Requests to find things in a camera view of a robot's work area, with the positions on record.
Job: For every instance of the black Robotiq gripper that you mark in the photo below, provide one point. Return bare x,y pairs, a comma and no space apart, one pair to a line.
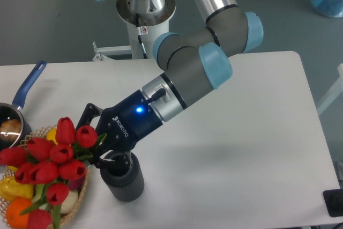
125,124

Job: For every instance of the dark grey ribbed vase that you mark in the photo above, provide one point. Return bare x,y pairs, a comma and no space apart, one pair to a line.
126,184

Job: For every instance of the red tulip bouquet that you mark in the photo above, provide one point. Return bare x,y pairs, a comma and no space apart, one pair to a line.
49,168

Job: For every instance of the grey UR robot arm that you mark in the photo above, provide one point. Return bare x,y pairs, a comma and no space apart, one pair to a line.
192,66

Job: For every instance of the yellow squash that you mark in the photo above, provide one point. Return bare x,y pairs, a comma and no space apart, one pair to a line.
51,135

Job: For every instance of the purple red radish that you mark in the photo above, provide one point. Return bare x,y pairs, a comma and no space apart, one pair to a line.
76,184

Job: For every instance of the brown bread roll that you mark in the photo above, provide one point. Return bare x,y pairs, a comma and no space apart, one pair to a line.
10,130

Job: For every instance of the yellow banana pepper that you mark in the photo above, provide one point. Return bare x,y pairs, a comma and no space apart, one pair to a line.
12,168

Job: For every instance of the woven wicker basket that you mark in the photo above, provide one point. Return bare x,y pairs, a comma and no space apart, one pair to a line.
65,217

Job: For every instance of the yellow pumpkin gourd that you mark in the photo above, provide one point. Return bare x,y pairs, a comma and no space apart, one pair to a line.
11,189

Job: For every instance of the orange fruit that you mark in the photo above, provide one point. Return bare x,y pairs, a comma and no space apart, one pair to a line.
13,216

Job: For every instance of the black device at edge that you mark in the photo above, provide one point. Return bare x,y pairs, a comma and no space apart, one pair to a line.
333,201

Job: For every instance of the blue handled saucepan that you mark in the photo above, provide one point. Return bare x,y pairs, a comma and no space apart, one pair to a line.
13,110

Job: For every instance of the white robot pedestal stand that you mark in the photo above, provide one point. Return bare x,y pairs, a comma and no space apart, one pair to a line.
147,41

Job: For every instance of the white frame at right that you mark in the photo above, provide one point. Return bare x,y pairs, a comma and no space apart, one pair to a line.
331,94

